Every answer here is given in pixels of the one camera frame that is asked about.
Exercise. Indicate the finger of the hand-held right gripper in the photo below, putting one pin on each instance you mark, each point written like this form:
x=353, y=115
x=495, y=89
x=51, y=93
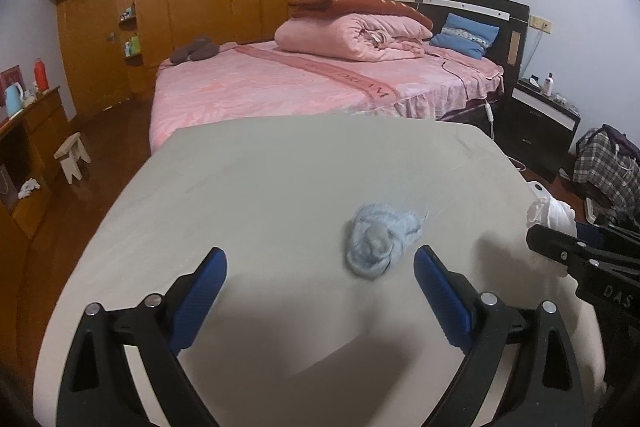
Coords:
x=550, y=243
x=590, y=233

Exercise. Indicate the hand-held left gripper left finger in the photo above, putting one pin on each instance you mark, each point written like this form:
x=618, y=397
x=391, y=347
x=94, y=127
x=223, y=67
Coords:
x=197, y=302

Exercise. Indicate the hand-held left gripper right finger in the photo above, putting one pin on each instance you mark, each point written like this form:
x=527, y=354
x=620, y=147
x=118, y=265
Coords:
x=442, y=297

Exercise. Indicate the white plastic bag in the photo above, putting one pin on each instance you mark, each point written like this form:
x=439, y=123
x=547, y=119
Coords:
x=555, y=213

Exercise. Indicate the light blue fluffy wad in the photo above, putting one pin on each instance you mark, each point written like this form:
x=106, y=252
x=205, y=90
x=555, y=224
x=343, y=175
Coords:
x=375, y=237

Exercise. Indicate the plaid cloth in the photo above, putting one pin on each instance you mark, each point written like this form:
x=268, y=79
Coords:
x=602, y=167

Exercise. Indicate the purple cloth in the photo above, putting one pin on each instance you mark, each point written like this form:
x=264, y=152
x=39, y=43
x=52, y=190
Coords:
x=622, y=138

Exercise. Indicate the dark nightstand with white drawer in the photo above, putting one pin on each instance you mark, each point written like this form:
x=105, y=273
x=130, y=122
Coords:
x=540, y=132

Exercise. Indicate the grey table cover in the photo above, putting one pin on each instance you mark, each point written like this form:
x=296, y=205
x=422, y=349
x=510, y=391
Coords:
x=280, y=187

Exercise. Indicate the white heating blanket controller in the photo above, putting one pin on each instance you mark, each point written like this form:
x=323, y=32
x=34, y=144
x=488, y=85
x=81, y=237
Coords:
x=489, y=113

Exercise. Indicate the white bottle with dark cap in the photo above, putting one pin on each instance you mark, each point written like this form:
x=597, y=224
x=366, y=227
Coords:
x=549, y=85

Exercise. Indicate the small white stool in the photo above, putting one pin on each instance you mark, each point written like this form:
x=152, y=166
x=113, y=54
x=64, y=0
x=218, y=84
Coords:
x=72, y=154

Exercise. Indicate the white cloth in desk shelf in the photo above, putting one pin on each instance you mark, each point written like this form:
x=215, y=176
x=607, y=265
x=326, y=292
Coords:
x=29, y=189

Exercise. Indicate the bed with pink sheet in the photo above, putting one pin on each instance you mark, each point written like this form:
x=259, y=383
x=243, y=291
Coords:
x=260, y=87

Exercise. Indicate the blue pillow with patterned band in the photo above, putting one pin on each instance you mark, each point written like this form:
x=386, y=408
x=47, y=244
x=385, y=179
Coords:
x=465, y=34

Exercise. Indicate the wooden desk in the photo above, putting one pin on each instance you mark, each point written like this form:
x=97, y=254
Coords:
x=35, y=132

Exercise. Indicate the dark wooden headboard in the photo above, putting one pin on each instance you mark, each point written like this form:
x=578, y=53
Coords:
x=480, y=4

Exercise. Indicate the light blue kettle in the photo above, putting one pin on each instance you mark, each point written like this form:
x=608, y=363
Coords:
x=14, y=100

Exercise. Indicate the red thermos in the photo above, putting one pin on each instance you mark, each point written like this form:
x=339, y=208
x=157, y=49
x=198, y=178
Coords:
x=41, y=76

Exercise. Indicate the folded pink quilt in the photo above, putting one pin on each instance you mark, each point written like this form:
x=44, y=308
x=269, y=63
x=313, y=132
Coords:
x=340, y=34

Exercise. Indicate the folded brown blanket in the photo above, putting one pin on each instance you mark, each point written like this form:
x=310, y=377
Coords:
x=350, y=4

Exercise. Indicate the yellow wall socket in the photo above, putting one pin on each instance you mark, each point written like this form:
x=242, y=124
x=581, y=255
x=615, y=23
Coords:
x=540, y=24

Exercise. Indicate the red picture frame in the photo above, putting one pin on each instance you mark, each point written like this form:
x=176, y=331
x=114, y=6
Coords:
x=9, y=76

